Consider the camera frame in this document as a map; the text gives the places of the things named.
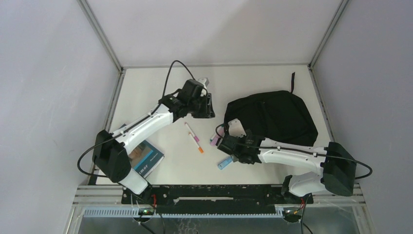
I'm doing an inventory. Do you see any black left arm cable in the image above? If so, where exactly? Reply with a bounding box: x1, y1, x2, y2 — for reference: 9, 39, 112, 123
76, 60, 207, 234

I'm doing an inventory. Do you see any pink highlighter pen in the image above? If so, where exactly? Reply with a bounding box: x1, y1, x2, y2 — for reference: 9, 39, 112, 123
210, 125, 225, 146

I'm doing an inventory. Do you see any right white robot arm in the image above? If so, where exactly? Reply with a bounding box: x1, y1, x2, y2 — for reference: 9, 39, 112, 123
217, 135, 357, 203

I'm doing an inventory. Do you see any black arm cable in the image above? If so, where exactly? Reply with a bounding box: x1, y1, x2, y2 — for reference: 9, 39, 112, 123
76, 60, 207, 234
215, 122, 373, 234

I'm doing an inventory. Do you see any white slotted cable duct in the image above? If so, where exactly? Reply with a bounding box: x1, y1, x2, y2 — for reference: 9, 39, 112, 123
82, 206, 284, 218

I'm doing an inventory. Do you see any teal humor book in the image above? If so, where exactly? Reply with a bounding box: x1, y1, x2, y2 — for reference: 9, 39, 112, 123
116, 133, 165, 178

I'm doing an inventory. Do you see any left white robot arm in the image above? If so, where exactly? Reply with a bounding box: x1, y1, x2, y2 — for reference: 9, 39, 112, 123
92, 90, 215, 203

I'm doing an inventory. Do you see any aluminium cell frame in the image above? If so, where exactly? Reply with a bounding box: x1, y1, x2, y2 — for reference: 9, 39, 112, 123
63, 0, 376, 234

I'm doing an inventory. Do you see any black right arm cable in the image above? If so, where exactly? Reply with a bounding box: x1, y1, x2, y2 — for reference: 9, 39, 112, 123
215, 122, 373, 234

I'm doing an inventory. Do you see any orange capped white marker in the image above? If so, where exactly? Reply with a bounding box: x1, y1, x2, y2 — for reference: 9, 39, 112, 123
188, 132, 204, 154

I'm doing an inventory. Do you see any black front mounting rail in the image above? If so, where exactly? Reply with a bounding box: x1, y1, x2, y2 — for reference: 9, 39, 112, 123
121, 184, 314, 215

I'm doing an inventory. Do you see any black student backpack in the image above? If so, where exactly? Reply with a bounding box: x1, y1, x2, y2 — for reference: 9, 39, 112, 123
224, 73, 318, 147

